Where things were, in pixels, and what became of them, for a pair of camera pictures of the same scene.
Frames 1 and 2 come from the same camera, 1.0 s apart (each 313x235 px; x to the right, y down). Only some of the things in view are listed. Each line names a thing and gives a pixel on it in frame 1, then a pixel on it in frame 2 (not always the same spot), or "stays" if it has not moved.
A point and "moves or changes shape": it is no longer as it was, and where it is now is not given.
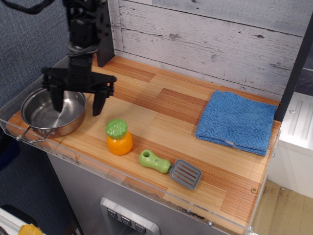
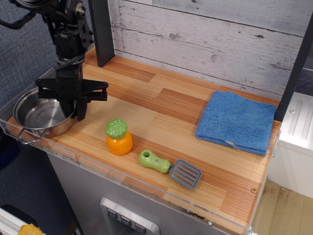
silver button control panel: x=118 y=220 stays
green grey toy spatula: x=181 y=171 stays
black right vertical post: x=289 y=90 stays
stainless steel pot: x=37 y=111 moves or changes shape
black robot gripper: x=78 y=76 → x=69 y=85
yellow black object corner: x=30 y=229 stays
